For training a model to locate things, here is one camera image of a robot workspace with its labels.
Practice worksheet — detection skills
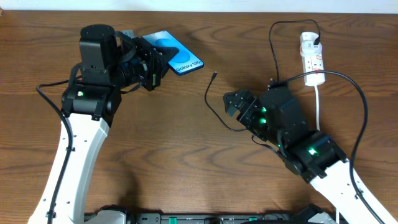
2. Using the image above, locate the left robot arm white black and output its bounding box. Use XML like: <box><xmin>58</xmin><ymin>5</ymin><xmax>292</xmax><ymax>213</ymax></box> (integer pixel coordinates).
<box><xmin>29</xmin><ymin>24</ymin><xmax>178</xmax><ymax>223</ymax></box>

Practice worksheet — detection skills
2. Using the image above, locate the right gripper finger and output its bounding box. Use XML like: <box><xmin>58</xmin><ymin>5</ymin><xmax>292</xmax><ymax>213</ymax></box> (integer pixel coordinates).
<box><xmin>223</xmin><ymin>90</ymin><xmax>258</xmax><ymax>105</ymax></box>
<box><xmin>225</xmin><ymin>101</ymin><xmax>245</xmax><ymax>116</ymax></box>

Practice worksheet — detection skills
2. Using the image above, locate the blue Galaxy smartphone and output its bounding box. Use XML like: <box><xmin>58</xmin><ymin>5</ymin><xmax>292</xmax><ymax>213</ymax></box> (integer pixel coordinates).
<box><xmin>143</xmin><ymin>30</ymin><xmax>205</xmax><ymax>76</ymax></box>

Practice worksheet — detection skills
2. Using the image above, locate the white power strip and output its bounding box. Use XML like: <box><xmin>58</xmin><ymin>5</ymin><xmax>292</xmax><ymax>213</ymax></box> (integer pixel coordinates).
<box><xmin>300</xmin><ymin>41</ymin><xmax>325</xmax><ymax>86</ymax></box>

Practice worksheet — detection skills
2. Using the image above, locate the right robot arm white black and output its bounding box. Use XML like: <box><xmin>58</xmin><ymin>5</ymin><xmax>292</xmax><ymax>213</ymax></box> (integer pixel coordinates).
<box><xmin>223</xmin><ymin>86</ymin><xmax>397</xmax><ymax>223</ymax></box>

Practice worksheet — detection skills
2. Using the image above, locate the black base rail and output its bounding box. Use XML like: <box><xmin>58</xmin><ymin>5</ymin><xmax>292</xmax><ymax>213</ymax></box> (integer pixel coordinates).
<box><xmin>83</xmin><ymin>204</ymin><xmax>340</xmax><ymax>224</ymax></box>

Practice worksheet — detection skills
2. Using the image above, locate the black charging cable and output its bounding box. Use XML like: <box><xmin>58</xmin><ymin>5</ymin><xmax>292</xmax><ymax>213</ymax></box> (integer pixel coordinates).
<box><xmin>204</xmin><ymin>19</ymin><xmax>322</xmax><ymax>133</ymax></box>

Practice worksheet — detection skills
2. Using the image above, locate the white charger adapter plug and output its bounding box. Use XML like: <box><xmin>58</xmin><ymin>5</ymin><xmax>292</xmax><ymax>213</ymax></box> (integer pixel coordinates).
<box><xmin>300</xmin><ymin>32</ymin><xmax>323</xmax><ymax>57</ymax></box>

